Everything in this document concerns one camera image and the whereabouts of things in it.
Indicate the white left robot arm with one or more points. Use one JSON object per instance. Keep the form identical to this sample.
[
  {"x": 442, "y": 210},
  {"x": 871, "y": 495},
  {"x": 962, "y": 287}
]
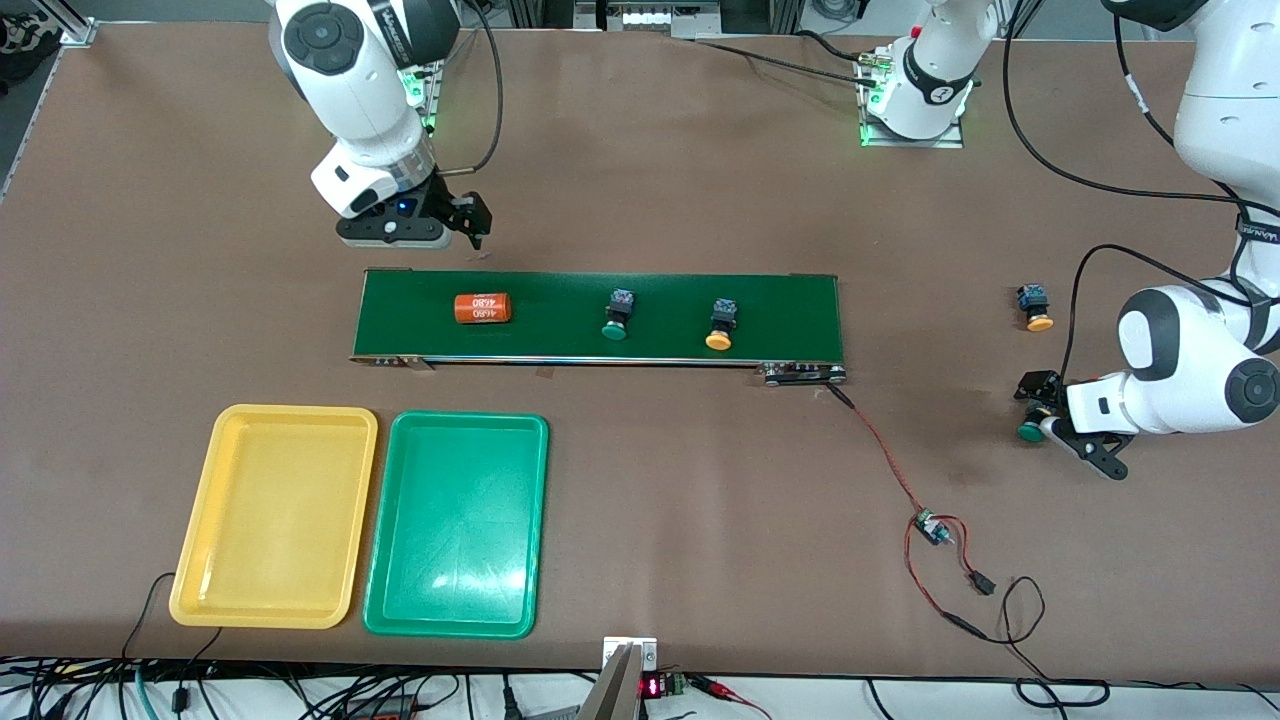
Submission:
[{"x": 1230, "y": 100}]

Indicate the small green circuit board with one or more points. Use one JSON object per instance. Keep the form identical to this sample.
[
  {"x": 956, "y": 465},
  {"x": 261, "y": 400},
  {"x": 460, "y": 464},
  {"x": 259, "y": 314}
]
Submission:
[{"x": 930, "y": 527}]

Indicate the red LED display module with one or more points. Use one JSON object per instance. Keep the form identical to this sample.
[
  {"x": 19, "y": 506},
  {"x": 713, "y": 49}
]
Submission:
[{"x": 652, "y": 687}]

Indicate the green push button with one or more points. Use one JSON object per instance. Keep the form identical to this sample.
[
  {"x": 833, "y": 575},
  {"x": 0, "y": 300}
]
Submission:
[
  {"x": 1029, "y": 432},
  {"x": 615, "y": 330}
]

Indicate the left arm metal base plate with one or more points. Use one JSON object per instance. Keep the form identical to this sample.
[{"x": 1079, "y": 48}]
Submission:
[{"x": 900, "y": 143}]

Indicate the silver mounting plate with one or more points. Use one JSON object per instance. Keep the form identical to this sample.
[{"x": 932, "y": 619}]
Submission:
[{"x": 630, "y": 648}]

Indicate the green plastic tray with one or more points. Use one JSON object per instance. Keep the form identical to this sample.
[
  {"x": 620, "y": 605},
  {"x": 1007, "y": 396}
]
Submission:
[{"x": 460, "y": 560}]

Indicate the grey metal beam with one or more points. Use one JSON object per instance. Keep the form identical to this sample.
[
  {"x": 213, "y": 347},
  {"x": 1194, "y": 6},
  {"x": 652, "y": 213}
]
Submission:
[{"x": 610, "y": 695}]

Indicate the yellow plastic tray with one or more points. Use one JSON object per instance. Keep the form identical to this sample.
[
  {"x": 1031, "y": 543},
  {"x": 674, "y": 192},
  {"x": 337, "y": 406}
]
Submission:
[{"x": 270, "y": 540}]

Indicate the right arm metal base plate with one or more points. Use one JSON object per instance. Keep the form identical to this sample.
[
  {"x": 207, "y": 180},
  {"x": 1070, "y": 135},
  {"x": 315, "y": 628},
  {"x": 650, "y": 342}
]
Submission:
[{"x": 436, "y": 80}]

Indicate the red clip lead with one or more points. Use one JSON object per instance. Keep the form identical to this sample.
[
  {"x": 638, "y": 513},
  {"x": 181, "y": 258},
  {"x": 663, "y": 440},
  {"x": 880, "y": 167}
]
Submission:
[{"x": 722, "y": 688}]

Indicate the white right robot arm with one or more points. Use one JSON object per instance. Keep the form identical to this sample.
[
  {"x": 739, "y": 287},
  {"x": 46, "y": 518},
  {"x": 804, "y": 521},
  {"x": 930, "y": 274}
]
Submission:
[{"x": 350, "y": 90}]

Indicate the dark patterned bundle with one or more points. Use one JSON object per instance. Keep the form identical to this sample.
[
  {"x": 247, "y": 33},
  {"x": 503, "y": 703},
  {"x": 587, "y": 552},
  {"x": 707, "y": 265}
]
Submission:
[{"x": 25, "y": 50}]

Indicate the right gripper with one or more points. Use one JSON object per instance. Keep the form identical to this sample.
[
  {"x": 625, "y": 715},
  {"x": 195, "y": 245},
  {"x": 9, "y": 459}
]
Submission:
[{"x": 447, "y": 208}]

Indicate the black power plug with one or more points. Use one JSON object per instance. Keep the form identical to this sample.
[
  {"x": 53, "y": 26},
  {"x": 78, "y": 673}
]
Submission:
[{"x": 510, "y": 700}]

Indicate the yellow push button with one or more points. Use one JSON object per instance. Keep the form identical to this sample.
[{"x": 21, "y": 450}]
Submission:
[
  {"x": 1034, "y": 302},
  {"x": 718, "y": 341}
]

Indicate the green conveyor belt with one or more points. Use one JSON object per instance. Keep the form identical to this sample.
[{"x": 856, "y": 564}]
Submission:
[{"x": 805, "y": 310}]

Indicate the white light bar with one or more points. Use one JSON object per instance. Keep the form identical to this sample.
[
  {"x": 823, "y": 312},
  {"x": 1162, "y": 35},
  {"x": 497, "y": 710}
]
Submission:
[{"x": 650, "y": 15}]

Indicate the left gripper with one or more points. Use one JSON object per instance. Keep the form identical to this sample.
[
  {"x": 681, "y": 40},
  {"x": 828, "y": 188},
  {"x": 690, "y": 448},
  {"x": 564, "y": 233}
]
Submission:
[{"x": 1036, "y": 388}]

